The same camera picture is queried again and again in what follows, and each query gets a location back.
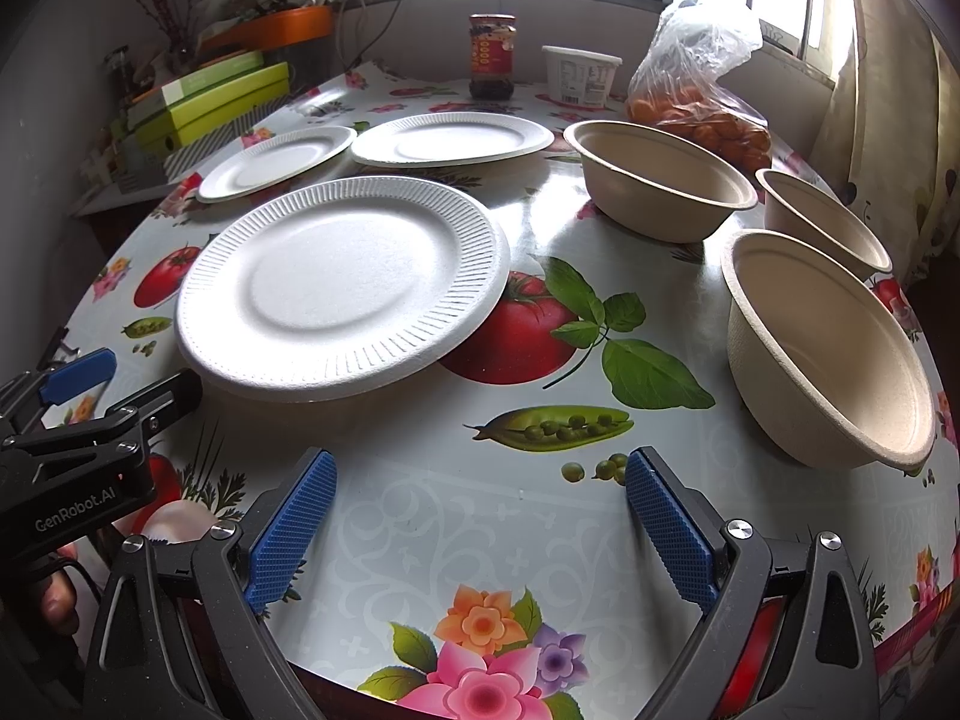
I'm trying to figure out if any beige paper bowl back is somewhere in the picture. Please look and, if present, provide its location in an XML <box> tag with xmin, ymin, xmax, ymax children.
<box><xmin>565</xmin><ymin>121</ymin><xmax>758</xmax><ymax>244</ymax></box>

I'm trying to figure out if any chili sauce glass jar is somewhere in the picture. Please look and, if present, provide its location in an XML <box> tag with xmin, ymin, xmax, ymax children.
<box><xmin>469</xmin><ymin>13</ymin><xmax>516</xmax><ymax>101</ymax></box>

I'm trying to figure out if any lime green box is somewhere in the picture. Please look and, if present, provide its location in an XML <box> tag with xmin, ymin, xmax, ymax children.
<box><xmin>133</xmin><ymin>62</ymin><xmax>290</xmax><ymax>158</ymax></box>

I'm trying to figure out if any black power cable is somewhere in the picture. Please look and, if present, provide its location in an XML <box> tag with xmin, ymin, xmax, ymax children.
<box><xmin>332</xmin><ymin>0</ymin><xmax>410</xmax><ymax>77</ymax></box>

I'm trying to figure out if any white plastic tub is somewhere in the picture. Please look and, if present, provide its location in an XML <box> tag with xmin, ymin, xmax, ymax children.
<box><xmin>542</xmin><ymin>46</ymin><xmax>623</xmax><ymax>110</ymax></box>

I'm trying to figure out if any orange tray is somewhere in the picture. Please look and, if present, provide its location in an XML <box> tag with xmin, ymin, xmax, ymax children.
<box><xmin>199</xmin><ymin>5</ymin><xmax>334</xmax><ymax>55</ymax></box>

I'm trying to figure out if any large white foam plate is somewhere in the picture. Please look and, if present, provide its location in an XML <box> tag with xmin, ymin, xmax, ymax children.
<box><xmin>174</xmin><ymin>176</ymin><xmax>511</xmax><ymax>403</ymax></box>

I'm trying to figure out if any green white box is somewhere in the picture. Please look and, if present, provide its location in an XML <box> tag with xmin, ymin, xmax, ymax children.
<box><xmin>127</xmin><ymin>50</ymin><xmax>263</xmax><ymax>130</ymax></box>

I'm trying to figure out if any person's left hand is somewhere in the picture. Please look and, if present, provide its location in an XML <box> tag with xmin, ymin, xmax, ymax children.
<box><xmin>37</xmin><ymin>572</ymin><xmax>80</xmax><ymax>637</ymax></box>

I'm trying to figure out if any patterned beige curtain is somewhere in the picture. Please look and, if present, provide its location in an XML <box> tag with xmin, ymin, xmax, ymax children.
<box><xmin>811</xmin><ymin>0</ymin><xmax>958</xmax><ymax>286</ymax></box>

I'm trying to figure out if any beige paper bowl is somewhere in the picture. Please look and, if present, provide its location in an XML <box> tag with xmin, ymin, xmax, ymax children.
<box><xmin>755</xmin><ymin>167</ymin><xmax>893</xmax><ymax>280</ymax></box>
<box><xmin>565</xmin><ymin>121</ymin><xmax>758</xmax><ymax>244</ymax></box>
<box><xmin>722</xmin><ymin>231</ymin><xmax>937</xmax><ymax>472</ymax></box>

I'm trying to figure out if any striped grey box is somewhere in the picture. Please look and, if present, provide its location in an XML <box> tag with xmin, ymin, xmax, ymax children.
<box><xmin>114</xmin><ymin>94</ymin><xmax>293</xmax><ymax>193</ymax></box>

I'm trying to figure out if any floral fruit tablecloth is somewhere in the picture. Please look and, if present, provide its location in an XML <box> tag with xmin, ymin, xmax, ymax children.
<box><xmin>40</xmin><ymin>62</ymin><xmax>960</xmax><ymax>720</ymax></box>

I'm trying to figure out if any plastic bag of oranges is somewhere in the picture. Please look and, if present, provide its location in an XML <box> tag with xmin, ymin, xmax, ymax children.
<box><xmin>626</xmin><ymin>0</ymin><xmax>771</xmax><ymax>176</ymax></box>

